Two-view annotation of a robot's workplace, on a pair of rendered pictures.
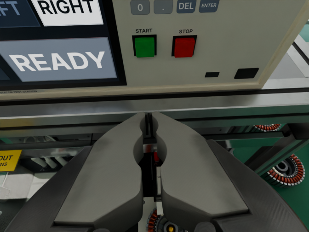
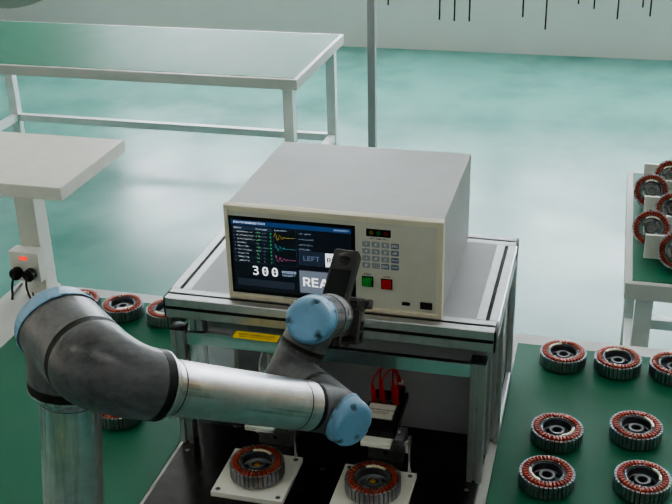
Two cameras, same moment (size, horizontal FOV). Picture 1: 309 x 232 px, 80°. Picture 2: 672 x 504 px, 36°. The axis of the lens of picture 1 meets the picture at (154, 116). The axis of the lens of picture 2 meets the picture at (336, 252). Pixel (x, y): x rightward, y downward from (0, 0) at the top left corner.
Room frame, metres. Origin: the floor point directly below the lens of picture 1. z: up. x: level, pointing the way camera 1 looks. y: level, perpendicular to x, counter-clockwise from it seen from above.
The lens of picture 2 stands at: (-1.58, -0.49, 2.11)
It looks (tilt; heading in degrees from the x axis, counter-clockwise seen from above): 25 degrees down; 18
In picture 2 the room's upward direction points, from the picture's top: 1 degrees counter-clockwise
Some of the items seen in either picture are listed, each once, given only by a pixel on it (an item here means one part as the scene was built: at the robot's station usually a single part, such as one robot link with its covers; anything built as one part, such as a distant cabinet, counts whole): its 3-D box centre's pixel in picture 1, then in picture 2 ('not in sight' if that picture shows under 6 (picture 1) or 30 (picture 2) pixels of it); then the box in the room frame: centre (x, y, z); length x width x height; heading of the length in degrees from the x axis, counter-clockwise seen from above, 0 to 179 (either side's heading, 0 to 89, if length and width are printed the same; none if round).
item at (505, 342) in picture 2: not in sight; (501, 346); (0.44, -0.22, 0.91); 0.28 x 0.03 x 0.32; 3
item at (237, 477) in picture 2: not in sight; (257, 466); (0.02, 0.21, 0.80); 0.11 x 0.11 x 0.04
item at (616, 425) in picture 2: not in sight; (635, 430); (0.40, -0.52, 0.77); 0.11 x 0.11 x 0.04
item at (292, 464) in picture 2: not in sight; (257, 476); (0.02, 0.21, 0.78); 0.15 x 0.15 x 0.01; 3
